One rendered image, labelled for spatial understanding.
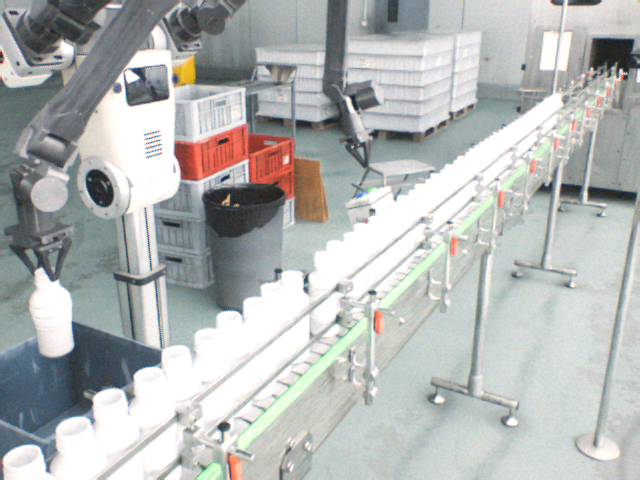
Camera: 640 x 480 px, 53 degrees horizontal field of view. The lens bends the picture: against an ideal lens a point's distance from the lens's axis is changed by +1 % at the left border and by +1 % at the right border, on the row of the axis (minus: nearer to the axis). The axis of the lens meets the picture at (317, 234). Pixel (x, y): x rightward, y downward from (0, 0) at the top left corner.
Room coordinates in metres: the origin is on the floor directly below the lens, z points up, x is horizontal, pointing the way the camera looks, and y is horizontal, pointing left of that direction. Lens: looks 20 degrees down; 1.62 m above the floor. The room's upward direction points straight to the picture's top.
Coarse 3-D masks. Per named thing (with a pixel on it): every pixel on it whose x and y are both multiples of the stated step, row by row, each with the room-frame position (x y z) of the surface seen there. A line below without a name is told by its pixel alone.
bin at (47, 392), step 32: (0, 352) 1.12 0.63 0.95; (32, 352) 1.18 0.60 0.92; (96, 352) 1.22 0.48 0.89; (128, 352) 1.17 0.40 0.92; (160, 352) 1.13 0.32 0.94; (0, 384) 1.11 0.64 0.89; (32, 384) 1.17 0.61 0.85; (64, 384) 1.23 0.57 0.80; (96, 384) 1.23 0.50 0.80; (128, 384) 1.01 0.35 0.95; (0, 416) 1.10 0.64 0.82; (32, 416) 1.15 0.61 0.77; (64, 416) 1.21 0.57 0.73; (0, 448) 0.91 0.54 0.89
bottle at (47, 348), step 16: (48, 288) 1.04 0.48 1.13; (32, 304) 1.03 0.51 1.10; (48, 304) 1.02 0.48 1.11; (64, 304) 1.04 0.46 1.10; (48, 320) 1.02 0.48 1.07; (64, 320) 1.04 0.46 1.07; (48, 336) 1.02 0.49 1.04; (64, 336) 1.04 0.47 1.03; (48, 352) 1.03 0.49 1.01; (64, 352) 1.03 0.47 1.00
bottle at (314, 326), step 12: (324, 252) 1.13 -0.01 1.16; (324, 264) 1.10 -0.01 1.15; (312, 276) 1.10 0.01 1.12; (324, 276) 1.09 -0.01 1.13; (336, 276) 1.10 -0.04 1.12; (312, 288) 1.09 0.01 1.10; (324, 288) 1.08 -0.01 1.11; (312, 300) 1.09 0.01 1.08; (336, 300) 1.10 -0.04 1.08; (312, 312) 1.09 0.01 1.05; (324, 312) 1.08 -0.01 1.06; (336, 312) 1.10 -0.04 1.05; (312, 324) 1.09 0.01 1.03; (324, 324) 1.08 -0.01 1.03; (336, 324) 1.10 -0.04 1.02; (324, 336) 1.08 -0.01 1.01
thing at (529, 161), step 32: (512, 160) 2.26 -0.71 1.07; (512, 192) 2.28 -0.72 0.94; (448, 224) 1.45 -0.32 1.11; (480, 224) 1.89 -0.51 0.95; (448, 256) 1.45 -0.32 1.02; (352, 288) 1.10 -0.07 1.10; (448, 288) 1.45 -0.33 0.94; (352, 352) 1.10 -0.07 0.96; (192, 416) 0.69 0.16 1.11; (192, 448) 0.70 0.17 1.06; (224, 448) 0.66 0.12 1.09
